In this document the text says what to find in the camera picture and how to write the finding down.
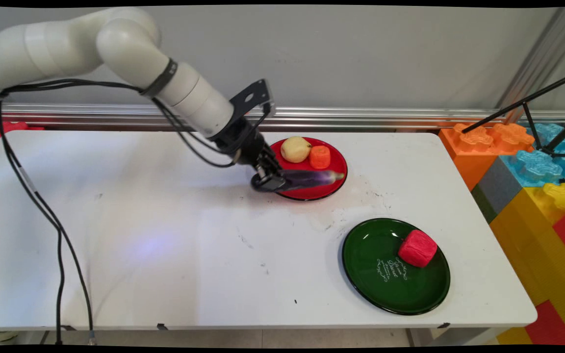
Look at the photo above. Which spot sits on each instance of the red plate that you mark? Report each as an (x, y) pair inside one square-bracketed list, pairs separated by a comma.
[(329, 162)]

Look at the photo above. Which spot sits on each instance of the black tripod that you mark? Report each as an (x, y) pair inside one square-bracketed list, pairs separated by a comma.
[(527, 104)]

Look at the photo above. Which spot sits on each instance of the orange giant building block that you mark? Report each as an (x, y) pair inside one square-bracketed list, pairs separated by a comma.
[(469, 157)]

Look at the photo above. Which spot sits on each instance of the yellow giant building block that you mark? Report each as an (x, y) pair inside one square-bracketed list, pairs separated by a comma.
[(537, 245)]

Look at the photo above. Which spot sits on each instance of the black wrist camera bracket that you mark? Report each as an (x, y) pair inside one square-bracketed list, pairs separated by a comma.
[(253, 100)]

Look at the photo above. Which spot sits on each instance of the purple toy eggplant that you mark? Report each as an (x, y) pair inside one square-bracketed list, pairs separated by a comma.
[(312, 178)]

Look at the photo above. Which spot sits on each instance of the red floor building block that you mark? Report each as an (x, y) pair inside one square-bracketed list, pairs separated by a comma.
[(552, 326)]

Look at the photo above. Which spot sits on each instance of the blue giant building block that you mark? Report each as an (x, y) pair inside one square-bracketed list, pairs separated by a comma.
[(537, 169)]

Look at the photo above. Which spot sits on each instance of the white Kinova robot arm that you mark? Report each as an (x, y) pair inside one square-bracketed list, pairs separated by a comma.
[(125, 49)]

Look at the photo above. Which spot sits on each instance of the aluminium rail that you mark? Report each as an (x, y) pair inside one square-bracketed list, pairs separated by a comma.
[(361, 117)]

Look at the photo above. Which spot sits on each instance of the orange toy carrot chunk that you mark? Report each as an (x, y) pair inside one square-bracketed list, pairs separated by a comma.
[(320, 157)]

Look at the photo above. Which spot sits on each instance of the grey giant building block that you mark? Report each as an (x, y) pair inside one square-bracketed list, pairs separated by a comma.
[(500, 186)]

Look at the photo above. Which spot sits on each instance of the red toy cube fruit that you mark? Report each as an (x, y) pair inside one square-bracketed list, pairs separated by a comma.
[(417, 248)]

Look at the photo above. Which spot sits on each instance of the dark green plate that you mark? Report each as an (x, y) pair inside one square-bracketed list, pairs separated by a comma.
[(380, 255)]

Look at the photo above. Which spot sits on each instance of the yellow toy pear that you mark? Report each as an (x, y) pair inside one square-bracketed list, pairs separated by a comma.
[(295, 149)]

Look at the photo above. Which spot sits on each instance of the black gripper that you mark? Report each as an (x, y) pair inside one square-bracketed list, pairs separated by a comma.
[(243, 142)]

